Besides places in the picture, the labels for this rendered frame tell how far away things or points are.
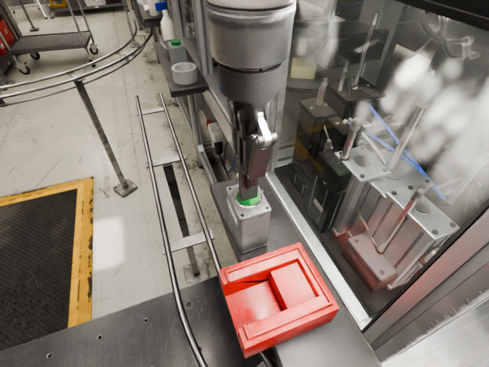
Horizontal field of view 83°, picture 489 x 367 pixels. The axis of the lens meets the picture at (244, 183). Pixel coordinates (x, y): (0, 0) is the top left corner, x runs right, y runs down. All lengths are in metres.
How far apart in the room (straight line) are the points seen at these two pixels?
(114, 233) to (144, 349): 1.17
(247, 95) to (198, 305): 0.58
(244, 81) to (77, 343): 0.71
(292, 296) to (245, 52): 0.36
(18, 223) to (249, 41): 2.04
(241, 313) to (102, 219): 1.55
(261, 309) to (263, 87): 0.35
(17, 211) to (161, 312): 1.65
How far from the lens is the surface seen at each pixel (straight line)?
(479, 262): 0.31
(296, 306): 0.46
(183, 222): 1.16
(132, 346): 0.78
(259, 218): 0.48
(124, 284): 1.65
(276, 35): 0.30
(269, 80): 0.32
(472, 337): 0.62
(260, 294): 0.51
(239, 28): 0.29
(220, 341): 0.74
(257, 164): 0.37
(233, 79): 0.32
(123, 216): 1.92
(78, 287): 1.73
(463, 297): 0.34
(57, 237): 1.99
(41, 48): 4.07
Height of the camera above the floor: 1.39
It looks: 46 degrees down
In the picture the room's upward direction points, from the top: straight up
